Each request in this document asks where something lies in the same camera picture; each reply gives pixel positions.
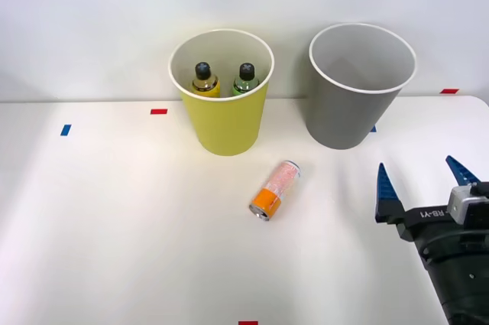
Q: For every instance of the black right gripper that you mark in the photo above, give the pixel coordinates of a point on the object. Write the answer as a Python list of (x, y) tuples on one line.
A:
[(454, 260)]

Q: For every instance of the yellow plastic bottle black cap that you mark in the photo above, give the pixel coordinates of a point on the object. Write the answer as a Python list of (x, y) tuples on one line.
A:
[(206, 87)]

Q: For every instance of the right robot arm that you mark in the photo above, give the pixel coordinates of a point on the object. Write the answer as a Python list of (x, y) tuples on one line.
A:
[(470, 313)]

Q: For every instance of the grey plastic waste bin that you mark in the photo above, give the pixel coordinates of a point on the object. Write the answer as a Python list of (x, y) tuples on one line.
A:
[(340, 118)]

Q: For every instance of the orange and pink drink can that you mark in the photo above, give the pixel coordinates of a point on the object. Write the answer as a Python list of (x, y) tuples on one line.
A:
[(273, 191)]

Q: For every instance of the green plastic bottle black cap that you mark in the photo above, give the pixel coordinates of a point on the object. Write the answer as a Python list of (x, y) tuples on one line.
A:
[(244, 85)]

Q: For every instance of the yellow-green plastic waste bin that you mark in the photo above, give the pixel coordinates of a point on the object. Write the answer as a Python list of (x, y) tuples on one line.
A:
[(225, 126)]

